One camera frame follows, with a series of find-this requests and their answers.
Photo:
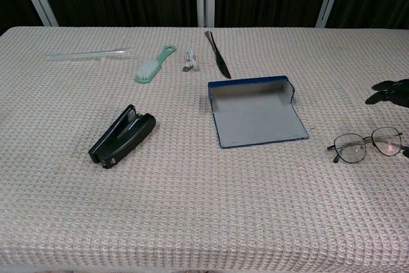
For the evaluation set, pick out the clear plastic tube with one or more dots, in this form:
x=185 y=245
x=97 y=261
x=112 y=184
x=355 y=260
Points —
x=86 y=54

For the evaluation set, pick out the metal table knife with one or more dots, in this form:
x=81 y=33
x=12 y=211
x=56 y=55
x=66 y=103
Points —
x=221 y=62

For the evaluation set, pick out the green white scrub brush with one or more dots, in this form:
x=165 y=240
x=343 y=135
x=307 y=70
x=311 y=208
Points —
x=147 y=71

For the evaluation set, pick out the black stapler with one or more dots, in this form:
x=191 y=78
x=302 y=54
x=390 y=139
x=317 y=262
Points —
x=124 y=138

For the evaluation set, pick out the pink waffle tablecloth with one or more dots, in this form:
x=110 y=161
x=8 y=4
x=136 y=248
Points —
x=191 y=206

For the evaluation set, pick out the black metal-rimmed eyeglasses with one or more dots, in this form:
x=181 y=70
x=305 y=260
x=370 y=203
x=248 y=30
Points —
x=353 y=153

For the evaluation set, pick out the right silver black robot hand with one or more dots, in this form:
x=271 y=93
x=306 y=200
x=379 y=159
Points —
x=393 y=94

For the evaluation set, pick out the small white clip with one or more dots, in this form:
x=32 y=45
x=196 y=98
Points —
x=190 y=61

